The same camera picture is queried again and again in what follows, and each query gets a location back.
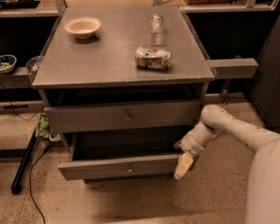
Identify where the blue patterned bowl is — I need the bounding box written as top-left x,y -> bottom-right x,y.
0,54 -> 17,74

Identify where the grey side shelf block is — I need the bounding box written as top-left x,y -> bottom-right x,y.
207,58 -> 259,79

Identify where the grey left counter shelf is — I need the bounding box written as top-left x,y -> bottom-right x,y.
0,67 -> 31,90

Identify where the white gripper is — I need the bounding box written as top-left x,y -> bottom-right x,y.
174,121 -> 223,179

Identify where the clear plastic bottle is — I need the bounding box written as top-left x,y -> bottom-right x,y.
149,14 -> 164,46

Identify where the grey top drawer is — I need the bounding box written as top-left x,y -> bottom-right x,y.
45,100 -> 200,133

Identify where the black floor cable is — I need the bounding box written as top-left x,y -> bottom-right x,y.
28,145 -> 50,224

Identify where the clear glass bowl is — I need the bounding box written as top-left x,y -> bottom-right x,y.
25,56 -> 43,73

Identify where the grey drawer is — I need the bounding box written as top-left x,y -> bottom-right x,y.
45,100 -> 200,133
58,126 -> 189,180

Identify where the grey drawer cabinet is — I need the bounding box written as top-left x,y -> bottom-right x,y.
31,6 -> 216,183

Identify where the black pole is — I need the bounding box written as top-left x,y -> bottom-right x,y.
10,132 -> 37,195

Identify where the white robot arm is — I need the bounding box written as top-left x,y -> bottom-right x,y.
175,105 -> 280,224

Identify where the crushed green white can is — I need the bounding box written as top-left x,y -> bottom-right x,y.
134,47 -> 172,70

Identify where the green white bag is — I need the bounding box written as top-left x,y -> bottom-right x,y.
35,114 -> 61,142

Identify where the beige bowl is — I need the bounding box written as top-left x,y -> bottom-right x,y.
64,17 -> 102,39

